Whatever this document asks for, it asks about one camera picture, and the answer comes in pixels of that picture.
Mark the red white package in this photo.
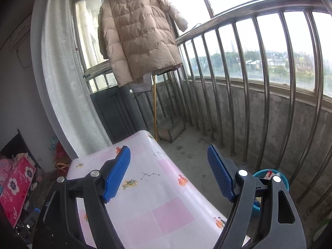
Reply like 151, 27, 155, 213
263, 170, 280, 180

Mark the blue plastic trash bin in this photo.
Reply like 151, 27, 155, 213
251, 168, 290, 218

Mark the pink floral quilt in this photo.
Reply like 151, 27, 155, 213
1, 153, 36, 228

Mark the white sheer curtain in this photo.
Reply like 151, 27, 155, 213
30, 0, 112, 159

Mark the metal dustpan box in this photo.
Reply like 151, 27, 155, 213
157, 115, 186, 143

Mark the metal balcony railing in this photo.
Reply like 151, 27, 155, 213
73, 0, 331, 211

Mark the beige puffer jacket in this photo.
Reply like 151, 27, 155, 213
98, 0, 188, 87

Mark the yellow broom handle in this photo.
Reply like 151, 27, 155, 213
153, 75, 158, 141

